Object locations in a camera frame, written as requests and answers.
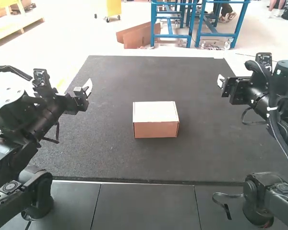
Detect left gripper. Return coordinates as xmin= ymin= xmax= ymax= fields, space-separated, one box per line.
xmin=54 ymin=78 xmax=94 ymax=116

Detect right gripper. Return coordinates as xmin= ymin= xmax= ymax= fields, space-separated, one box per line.
xmin=216 ymin=74 xmax=255 ymax=105

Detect cardboard box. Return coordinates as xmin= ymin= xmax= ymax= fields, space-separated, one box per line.
xmin=132 ymin=101 xmax=180 ymax=139

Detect person's legs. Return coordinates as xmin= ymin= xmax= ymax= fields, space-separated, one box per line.
xmin=212 ymin=0 xmax=238 ymax=23
xmin=268 ymin=0 xmax=287 ymax=19

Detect yellow wheeled cart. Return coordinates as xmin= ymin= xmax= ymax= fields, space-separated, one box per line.
xmin=94 ymin=0 xmax=122 ymax=23

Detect pale wooden pallet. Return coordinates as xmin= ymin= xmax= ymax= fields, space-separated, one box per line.
xmin=0 ymin=16 xmax=46 ymax=50

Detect black mat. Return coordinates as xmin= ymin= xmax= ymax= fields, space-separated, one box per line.
xmin=28 ymin=55 xmax=288 ymax=185

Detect dark base panel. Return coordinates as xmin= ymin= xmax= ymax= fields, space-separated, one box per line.
xmin=193 ymin=184 xmax=288 ymax=230
xmin=0 ymin=181 xmax=102 ymax=230
xmin=91 ymin=183 xmax=202 ymax=230

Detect blue metal frame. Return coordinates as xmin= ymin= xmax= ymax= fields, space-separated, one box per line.
xmin=195 ymin=0 xmax=252 ymax=50
xmin=150 ymin=0 xmax=195 ymax=48

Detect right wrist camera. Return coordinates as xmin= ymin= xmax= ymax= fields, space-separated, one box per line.
xmin=255 ymin=52 xmax=273 ymax=71

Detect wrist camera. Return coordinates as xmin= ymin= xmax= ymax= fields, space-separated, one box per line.
xmin=255 ymin=52 xmax=273 ymax=71
xmin=33 ymin=69 xmax=50 ymax=87

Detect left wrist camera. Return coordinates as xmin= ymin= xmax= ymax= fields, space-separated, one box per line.
xmin=33 ymin=69 xmax=50 ymax=87

